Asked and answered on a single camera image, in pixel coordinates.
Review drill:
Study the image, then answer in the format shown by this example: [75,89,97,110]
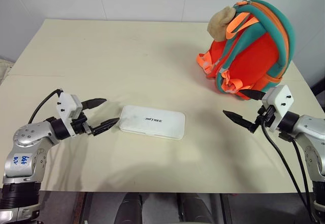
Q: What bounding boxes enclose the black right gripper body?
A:
[254,105,277,134]

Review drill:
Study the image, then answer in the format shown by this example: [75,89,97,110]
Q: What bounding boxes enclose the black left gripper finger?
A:
[81,97,108,111]
[92,117,120,137]

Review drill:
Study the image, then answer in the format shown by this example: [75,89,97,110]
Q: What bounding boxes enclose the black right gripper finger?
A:
[222,110,257,134]
[239,88,265,101]

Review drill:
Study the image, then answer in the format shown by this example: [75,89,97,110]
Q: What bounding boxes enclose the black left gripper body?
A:
[70,113,95,137]

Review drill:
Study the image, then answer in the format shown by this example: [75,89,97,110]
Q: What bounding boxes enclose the orange and teal backpack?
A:
[197,0,298,101]

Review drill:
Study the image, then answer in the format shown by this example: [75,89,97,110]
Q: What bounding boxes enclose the white rectangular case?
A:
[118,104,186,141]

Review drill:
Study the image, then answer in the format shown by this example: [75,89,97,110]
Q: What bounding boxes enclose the dark rounded shape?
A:
[118,193,143,224]

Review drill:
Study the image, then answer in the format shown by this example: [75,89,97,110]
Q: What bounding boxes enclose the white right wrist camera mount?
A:
[261,84,296,133]

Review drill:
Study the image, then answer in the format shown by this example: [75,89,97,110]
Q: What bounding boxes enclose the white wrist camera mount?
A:
[261,84,296,133]
[55,91,84,138]

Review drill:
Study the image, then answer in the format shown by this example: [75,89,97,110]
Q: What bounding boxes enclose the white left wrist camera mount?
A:
[55,91,84,138]

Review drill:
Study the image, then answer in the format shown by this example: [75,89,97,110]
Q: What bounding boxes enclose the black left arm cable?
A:
[27,88,64,124]

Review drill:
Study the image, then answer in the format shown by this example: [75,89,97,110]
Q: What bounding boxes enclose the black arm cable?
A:
[279,132,311,204]
[262,122,315,224]
[27,88,64,124]

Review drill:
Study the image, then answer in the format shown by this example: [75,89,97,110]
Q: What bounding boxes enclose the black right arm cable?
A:
[279,132,311,204]
[262,122,315,224]

